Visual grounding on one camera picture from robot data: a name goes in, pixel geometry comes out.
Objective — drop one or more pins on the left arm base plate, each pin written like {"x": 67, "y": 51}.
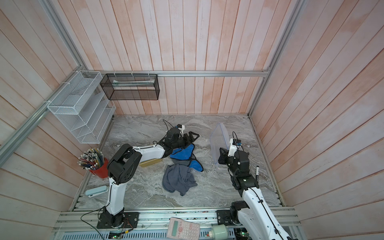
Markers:
{"x": 122, "y": 219}

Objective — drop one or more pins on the yellow lunch box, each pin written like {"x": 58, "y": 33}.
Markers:
{"x": 150, "y": 162}

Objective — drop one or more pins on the pink calculator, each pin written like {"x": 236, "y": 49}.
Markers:
{"x": 183, "y": 230}

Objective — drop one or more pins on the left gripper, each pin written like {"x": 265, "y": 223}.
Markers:
{"x": 192, "y": 138}

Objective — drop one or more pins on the black mesh basket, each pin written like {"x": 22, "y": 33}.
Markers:
{"x": 131, "y": 87}

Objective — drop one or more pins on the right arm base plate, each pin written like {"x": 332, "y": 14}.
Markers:
{"x": 227, "y": 217}

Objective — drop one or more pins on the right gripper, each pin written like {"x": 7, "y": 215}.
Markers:
{"x": 224, "y": 157}

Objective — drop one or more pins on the grey cloth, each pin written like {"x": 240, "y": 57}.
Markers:
{"x": 178, "y": 178}

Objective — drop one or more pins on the blue cloth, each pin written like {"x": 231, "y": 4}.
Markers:
{"x": 187, "y": 158}

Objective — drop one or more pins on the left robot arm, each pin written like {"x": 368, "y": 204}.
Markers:
{"x": 123, "y": 165}

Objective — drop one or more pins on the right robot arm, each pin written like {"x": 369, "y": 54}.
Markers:
{"x": 252, "y": 212}

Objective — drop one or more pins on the pale green tape roll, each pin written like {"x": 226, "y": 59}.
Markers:
{"x": 218, "y": 232}

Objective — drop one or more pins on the black white marker pen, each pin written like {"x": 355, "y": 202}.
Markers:
{"x": 257, "y": 173}

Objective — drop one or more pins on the light blue pencil case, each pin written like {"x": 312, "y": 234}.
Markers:
{"x": 96, "y": 191}

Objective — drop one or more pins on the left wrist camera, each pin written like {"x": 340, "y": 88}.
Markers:
{"x": 181, "y": 128}

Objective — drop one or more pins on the red pencil cup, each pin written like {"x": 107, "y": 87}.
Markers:
{"x": 94, "y": 161}

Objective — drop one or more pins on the clear lunch box blue rim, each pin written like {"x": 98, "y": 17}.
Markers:
{"x": 219, "y": 138}

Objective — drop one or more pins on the white wire mesh shelf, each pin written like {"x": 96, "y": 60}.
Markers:
{"x": 82, "y": 110}

